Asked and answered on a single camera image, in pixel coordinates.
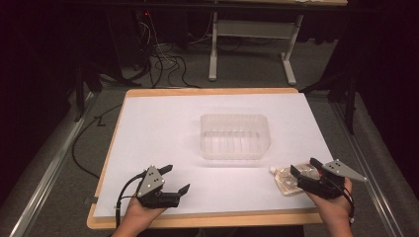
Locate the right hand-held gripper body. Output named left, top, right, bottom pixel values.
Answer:
left=296, top=159, right=369, bottom=200

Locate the person's left hand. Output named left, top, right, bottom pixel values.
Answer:
left=118, top=197, right=167, bottom=235

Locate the metal floor rail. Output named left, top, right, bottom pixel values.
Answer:
left=329, top=98, right=407, bottom=237
left=9, top=91, right=97, bottom=237

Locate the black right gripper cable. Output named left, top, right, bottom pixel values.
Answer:
left=340, top=186, right=357, bottom=225

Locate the tangle of cables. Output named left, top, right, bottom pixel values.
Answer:
left=132, top=9, right=213, bottom=90

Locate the clear plastic container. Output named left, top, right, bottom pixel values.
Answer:
left=200, top=114, right=272, bottom=162

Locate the white desk frame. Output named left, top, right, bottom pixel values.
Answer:
left=208, top=11, right=304, bottom=87

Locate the translucent pouch with white cap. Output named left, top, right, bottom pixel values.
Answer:
left=269, top=162, right=318, bottom=198

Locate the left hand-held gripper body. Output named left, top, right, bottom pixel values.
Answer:
left=135, top=165, right=183, bottom=209

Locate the person's right hand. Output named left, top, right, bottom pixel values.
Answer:
left=304, top=177, right=354, bottom=230

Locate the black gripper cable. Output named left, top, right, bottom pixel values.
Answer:
left=114, top=170, right=148, bottom=229
left=340, top=186, right=357, bottom=225

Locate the black stand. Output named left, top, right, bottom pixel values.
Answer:
left=298, top=70, right=360, bottom=136
left=72, top=57, right=133, bottom=123

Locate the white sheet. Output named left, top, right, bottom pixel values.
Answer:
left=93, top=93, right=335, bottom=219

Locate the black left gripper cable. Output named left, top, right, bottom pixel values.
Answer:
left=114, top=170, right=148, bottom=229

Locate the black floor cable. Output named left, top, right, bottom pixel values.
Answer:
left=71, top=103, right=124, bottom=181

